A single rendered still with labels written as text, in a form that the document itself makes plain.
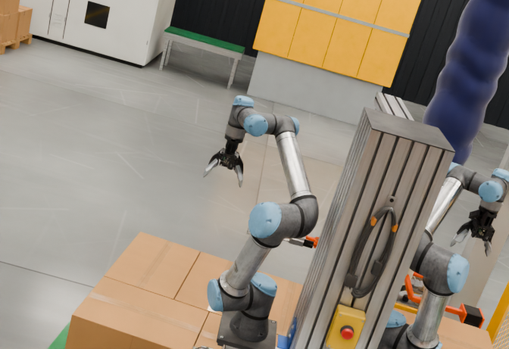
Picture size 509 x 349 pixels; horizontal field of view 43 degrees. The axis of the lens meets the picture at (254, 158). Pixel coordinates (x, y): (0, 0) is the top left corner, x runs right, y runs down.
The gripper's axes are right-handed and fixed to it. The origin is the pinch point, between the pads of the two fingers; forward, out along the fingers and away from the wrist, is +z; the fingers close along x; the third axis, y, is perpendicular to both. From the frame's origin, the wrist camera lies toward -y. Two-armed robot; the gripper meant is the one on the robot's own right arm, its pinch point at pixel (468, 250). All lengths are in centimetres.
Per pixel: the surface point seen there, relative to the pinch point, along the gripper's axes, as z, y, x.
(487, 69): -67, -22, -12
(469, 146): -34.0, -27.6, -5.8
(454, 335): 57, -35, 24
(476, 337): 57, -39, 36
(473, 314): 27.9, -3.9, 14.2
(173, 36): 95, -757, -246
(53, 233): 152, -190, -213
